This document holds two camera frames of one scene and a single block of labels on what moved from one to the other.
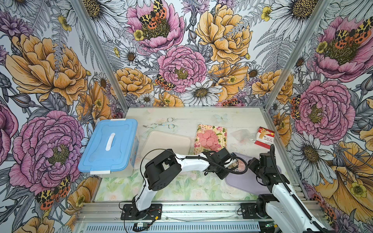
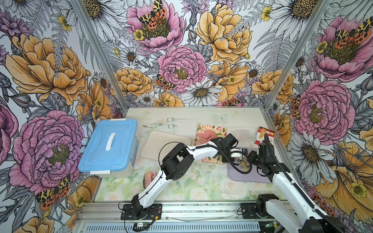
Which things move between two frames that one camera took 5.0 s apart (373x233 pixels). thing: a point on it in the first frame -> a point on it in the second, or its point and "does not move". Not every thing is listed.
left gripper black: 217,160 -> 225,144
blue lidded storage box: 112,150 does not move
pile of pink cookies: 209,139 does not move
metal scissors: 153,125 does not move
